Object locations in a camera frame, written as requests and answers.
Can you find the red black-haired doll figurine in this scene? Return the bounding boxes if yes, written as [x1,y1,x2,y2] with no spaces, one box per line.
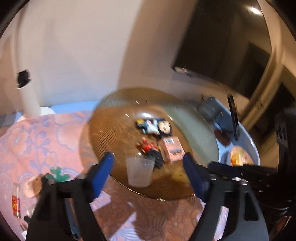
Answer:
[136,137,164,169]

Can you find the pink small box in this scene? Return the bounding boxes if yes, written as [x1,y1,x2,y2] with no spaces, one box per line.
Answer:
[159,136,185,163]

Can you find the amber glass bowl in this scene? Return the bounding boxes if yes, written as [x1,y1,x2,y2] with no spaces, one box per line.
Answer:
[89,88,219,201]

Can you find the clear correction tape dispenser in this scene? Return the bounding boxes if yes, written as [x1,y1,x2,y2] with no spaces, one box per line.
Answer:
[25,203,37,219]

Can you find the clear plastic cup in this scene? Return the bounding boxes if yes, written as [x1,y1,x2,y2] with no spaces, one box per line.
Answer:
[126,156,154,188]

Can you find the white lamp pole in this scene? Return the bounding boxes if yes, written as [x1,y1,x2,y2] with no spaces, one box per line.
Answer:
[11,34,55,122]

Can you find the small snack plate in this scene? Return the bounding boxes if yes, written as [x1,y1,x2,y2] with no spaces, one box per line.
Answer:
[230,146,254,166]

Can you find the brown-headed doll figurine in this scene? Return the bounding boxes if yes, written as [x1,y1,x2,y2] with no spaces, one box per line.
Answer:
[135,118,171,138]

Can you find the pink patterned tablecloth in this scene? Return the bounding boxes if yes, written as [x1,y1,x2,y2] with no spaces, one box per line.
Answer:
[1,111,204,240]

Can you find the red lighter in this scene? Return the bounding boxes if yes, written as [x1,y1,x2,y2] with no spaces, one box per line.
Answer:
[11,183,21,218]

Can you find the pink oval case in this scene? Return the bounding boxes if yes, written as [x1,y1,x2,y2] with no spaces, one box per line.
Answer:
[23,176,42,198]

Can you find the dark green plastic leaf toy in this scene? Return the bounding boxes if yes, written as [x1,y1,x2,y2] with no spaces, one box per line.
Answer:
[45,167,70,182]

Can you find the black television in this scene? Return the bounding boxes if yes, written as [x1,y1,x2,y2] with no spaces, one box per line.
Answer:
[172,1,272,98]

